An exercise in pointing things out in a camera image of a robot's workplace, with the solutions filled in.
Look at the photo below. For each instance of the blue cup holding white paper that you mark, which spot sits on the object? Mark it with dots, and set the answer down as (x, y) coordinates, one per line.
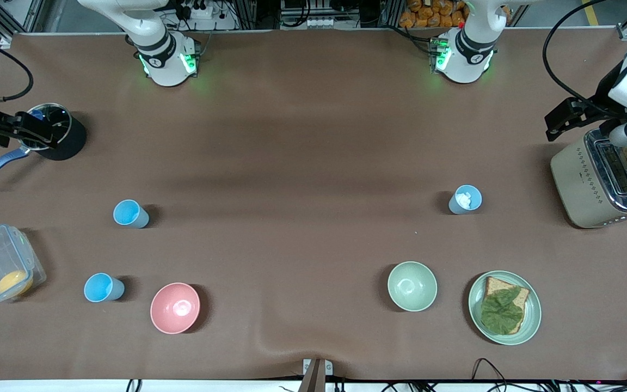
(458, 206)

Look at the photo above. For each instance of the white power strip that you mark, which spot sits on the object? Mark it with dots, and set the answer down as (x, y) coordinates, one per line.
(202, 11)

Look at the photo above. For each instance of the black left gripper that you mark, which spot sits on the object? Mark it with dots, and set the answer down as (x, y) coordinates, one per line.
(601, 103)

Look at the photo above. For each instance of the metal table clamp bracket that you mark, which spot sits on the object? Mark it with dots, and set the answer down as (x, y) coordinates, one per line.
(316, 373)

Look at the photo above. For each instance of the orange snack bags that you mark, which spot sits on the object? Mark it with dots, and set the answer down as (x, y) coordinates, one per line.
(433, 13)

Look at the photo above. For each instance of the crumpled white paper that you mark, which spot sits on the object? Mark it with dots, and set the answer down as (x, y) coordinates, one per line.
(466, 200)

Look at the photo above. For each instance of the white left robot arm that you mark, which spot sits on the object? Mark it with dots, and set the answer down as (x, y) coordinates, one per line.
(468, 54)

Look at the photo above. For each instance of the blue plastic cup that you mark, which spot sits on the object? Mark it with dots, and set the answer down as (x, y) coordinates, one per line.
(128, 212)
(101, 287)

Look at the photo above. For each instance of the pink bowl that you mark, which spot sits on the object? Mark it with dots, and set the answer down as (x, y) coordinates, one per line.
(174, 307)

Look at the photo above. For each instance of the pale green bowl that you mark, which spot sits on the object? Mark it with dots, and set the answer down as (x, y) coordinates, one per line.
(412, 286)

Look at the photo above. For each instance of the brown bread slice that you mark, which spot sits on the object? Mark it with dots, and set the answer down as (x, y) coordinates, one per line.
(494, 284)

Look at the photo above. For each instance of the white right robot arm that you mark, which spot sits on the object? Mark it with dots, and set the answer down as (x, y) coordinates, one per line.
(164, 51)

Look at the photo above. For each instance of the green lettuce leaf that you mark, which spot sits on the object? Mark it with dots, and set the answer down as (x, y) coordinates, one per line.
(501, 311)

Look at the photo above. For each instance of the beige chrome toaster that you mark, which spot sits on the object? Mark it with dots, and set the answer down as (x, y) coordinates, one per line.
(577, 185)

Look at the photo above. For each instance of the glass lid with blue knob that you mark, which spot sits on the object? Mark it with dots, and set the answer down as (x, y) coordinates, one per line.
(55, 117)

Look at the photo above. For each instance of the pale green plate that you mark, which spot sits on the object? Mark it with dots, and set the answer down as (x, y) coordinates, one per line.
(531, 318)

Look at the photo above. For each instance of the yellow orange fruit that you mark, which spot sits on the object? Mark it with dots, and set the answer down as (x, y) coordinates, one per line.
(13, 282)

